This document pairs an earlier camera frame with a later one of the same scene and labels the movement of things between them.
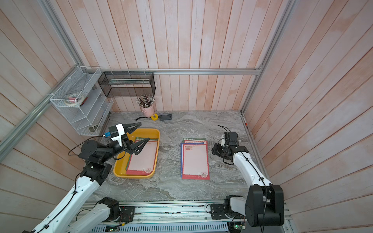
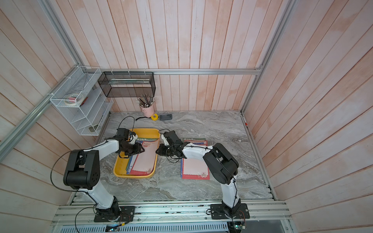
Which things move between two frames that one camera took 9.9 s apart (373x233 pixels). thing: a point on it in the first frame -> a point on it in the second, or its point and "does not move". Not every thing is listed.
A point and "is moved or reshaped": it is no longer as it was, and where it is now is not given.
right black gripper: (216, 150) -> (162, 153)
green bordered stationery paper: (193, 139) does not move
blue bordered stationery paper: (182, 144) does not move
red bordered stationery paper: (195, 162) does not move
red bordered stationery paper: (144, 163) is moved or reshaped
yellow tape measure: (155, 117) does not move
